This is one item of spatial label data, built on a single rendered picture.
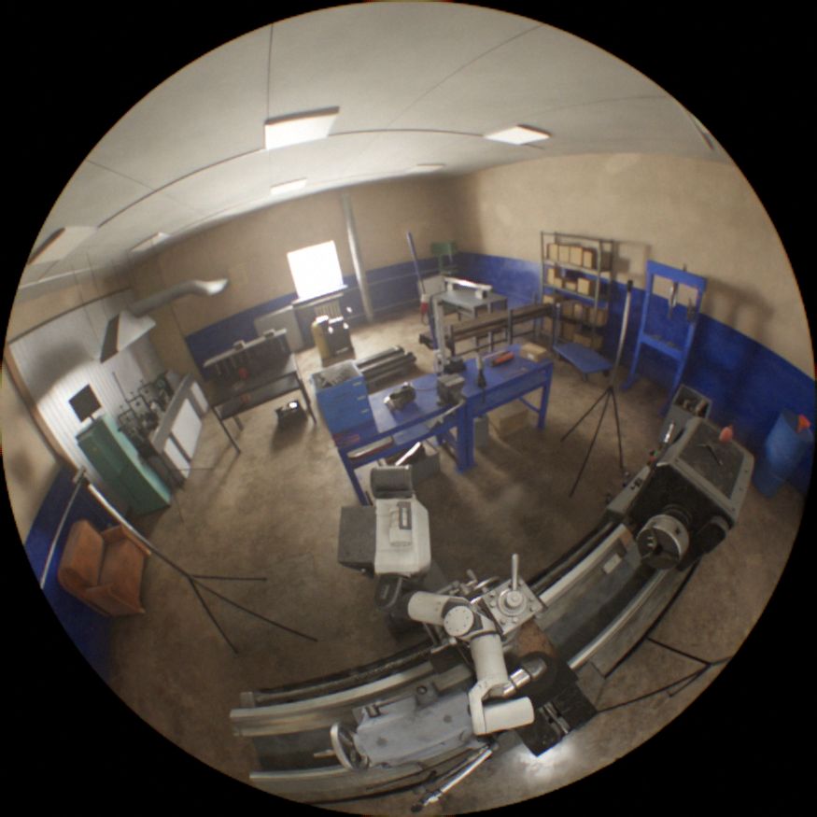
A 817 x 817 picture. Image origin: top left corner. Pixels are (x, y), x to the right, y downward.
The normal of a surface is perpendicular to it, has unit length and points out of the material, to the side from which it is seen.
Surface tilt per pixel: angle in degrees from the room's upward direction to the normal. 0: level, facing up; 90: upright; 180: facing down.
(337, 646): 0
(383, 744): 0
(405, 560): 15
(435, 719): 0
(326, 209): 90
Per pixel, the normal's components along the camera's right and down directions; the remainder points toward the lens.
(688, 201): -0.90, 0.36
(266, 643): -0.15, -0.80
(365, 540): -0.04, -0.65
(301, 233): 0.41, 0.49
